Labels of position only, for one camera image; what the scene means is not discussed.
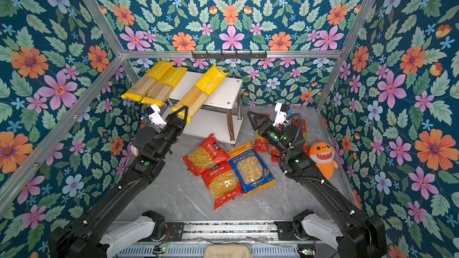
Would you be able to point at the black hook rail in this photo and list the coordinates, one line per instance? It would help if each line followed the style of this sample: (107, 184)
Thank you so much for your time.
(223, 55)

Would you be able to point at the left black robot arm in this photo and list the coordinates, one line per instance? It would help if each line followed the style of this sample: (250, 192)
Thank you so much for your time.
(88, 237)

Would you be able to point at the blue orecchiette pasta bag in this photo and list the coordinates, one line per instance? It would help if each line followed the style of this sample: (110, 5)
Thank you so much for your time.
(251, 170)

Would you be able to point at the orange shark plush toy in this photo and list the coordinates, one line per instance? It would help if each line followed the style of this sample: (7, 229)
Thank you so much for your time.
(323, 155)

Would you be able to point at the red macaroni bag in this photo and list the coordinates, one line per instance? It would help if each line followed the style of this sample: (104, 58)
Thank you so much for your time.
(223, 183)
(207, 154)

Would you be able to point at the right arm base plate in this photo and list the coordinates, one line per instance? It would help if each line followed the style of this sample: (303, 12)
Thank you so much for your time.
(286, 231)

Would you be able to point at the beige box at bottom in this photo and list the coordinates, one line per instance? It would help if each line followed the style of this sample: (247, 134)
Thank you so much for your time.
(227, 251)

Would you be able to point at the red macaroni bag upper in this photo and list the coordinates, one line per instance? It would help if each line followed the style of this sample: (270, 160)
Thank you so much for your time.
(207, 154)

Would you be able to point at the white two-tier shelf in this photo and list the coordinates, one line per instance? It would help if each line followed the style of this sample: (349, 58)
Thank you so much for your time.
(217, 116)

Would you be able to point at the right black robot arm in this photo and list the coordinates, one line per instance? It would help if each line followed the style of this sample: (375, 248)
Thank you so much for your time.
(352, 232)

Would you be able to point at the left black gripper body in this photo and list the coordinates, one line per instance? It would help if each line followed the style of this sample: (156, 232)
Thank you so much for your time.
(168, 134)

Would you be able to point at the red spaghetti pack left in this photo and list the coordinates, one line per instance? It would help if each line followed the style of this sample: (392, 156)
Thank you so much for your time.
(261, 144)

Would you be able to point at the red macaroni bag lower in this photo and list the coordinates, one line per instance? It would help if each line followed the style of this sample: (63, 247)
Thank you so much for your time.
(223, 183)

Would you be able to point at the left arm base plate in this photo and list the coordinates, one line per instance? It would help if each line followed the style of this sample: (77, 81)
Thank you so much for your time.
(171, 231)

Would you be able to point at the yellow spaghetti bag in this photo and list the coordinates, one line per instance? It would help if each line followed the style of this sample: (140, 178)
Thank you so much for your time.
(141, 88)
(202, 90)
(164, 88)

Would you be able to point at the red spaghetti pack right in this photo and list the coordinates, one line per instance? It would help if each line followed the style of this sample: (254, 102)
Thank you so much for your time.
(306, 147)

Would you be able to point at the red spaghetti pack middle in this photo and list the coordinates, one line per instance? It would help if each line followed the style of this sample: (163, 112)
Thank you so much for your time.
(275, 153)

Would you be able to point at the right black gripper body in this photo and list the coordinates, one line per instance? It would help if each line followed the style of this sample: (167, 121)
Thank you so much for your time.
(276, 136)

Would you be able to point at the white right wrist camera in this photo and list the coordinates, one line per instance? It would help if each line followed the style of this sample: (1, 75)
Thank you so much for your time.
(281, 114)

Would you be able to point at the red spaghetti pack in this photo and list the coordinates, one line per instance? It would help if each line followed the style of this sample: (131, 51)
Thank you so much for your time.
(261, 144)
(275, 153)
(306, 147)

